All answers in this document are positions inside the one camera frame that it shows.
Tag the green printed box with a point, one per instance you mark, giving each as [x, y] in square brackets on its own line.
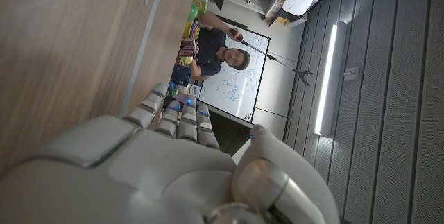
[201, 3]

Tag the black reacher grabber tool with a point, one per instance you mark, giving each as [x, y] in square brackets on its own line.
[267, 56]

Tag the long ceiling light strip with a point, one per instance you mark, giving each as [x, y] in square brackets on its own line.
[326, 82]

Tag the whiteboard with black frame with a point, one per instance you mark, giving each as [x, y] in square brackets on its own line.
[236, 95]

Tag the person in dark polo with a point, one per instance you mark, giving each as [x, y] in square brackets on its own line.
[211, 49]

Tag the dark red snack box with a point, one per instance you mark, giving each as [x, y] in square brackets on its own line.
[187, 48]

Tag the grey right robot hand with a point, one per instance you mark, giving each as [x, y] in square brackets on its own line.
[145, 168]

